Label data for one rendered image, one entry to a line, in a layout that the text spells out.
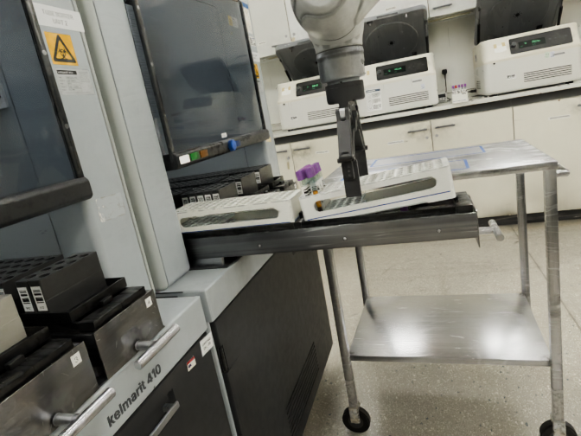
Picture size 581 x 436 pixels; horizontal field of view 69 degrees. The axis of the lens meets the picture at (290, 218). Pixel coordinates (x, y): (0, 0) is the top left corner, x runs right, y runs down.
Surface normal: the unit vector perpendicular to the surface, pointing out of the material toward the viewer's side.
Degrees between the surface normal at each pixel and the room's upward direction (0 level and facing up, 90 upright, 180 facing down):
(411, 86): 90
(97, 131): 90
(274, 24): 90
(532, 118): 90
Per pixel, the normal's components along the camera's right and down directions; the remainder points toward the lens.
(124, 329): 0.95, -0.10
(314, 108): -0.31, 0.28
